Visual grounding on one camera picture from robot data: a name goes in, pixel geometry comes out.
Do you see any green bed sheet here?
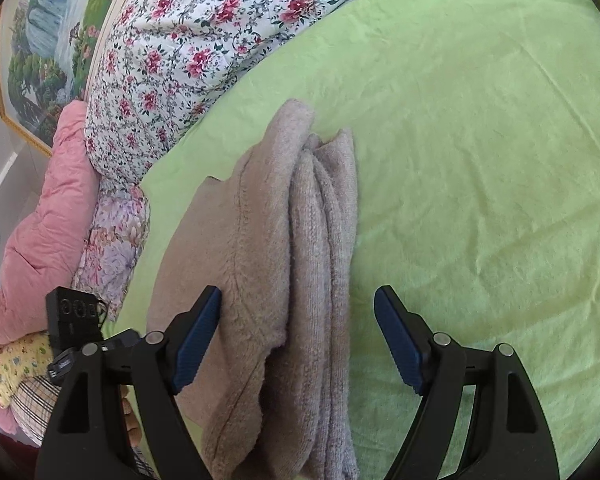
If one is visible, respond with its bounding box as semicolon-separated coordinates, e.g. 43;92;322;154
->
100;0;600;480

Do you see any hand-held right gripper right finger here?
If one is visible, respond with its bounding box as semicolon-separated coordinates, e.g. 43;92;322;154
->
374;285;561;480

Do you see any plaid cloth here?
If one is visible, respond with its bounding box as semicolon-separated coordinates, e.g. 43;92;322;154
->
10;375;61;448

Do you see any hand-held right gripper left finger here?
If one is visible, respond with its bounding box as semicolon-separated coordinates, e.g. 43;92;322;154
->
34;285;223;480

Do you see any yellow patterned pillow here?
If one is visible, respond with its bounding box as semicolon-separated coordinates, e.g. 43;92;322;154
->
0;332;53;408

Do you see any white floral quilt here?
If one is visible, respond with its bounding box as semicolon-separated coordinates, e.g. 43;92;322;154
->
84;0;431;186

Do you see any beige knit sweater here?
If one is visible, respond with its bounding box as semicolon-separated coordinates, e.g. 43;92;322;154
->
145;99;361;480

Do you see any person's left hand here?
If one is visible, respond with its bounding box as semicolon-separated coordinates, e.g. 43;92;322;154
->
120;385;144;448

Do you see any framed landscape painting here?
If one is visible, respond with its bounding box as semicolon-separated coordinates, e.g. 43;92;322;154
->
0;0;156;158

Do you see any pink quilt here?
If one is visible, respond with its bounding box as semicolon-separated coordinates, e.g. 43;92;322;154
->
0;100;103;436

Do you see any pastel floral pillow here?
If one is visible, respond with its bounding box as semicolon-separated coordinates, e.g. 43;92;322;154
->
72;182;151;323

